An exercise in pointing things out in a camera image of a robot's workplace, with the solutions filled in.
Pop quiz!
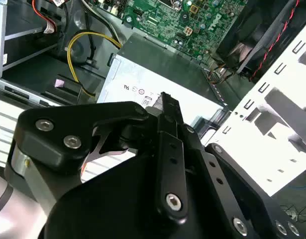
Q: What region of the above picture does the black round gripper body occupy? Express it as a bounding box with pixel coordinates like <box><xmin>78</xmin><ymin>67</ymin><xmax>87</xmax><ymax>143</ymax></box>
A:
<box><xmin>43</xmin><ymin>151</ymin><xmax>290</xmax><ymax>239</ymax></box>

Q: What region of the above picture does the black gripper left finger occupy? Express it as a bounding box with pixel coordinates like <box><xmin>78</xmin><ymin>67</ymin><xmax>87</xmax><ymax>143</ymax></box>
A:
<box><xmin>5</xmin><ymin>91</ymin><xmax>189</xmax><ymax>224</ymax></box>

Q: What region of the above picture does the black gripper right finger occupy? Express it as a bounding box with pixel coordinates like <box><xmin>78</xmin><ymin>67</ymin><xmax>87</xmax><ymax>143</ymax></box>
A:
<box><xmin>179</xmin><ymin>123</ymin><xmax>305</xmax><ymax>239</ymax></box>

